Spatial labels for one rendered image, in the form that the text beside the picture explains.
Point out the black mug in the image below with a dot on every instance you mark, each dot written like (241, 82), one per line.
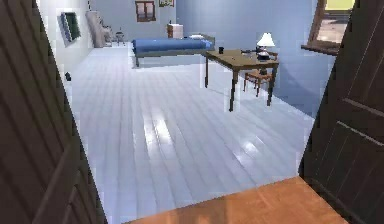
(221, 50)

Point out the brown wooden table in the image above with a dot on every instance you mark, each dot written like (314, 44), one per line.
(240, 61)

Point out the blue bed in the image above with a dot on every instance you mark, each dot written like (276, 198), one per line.
(166, 45)

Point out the brown wooden chair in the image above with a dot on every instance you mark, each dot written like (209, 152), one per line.
(258, 77)

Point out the white pillow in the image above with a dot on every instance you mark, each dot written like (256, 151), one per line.
(196, 36)

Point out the white brown bedside cabinet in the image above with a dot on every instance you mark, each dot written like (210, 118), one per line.
(175, 31)

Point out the white table lamp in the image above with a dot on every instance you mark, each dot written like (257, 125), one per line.
(265, 43)

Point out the small black stool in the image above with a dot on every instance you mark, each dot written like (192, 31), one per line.
(120, 36)

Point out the small brown framed window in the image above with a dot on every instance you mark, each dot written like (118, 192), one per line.
(145, 11)

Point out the beige shelf unit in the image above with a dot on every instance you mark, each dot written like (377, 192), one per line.
(95, 30)

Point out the small black floor object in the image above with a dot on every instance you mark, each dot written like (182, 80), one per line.
(68, 76)

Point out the dark brown panelled door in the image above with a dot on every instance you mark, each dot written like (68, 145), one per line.
(353, 126)

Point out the dark brown room door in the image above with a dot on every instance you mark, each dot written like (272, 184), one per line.
(30, 133)

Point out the framed wall picture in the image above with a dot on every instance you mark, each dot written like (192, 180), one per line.
(166, 3)

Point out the wall television set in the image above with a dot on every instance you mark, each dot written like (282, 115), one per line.
(71, 27)

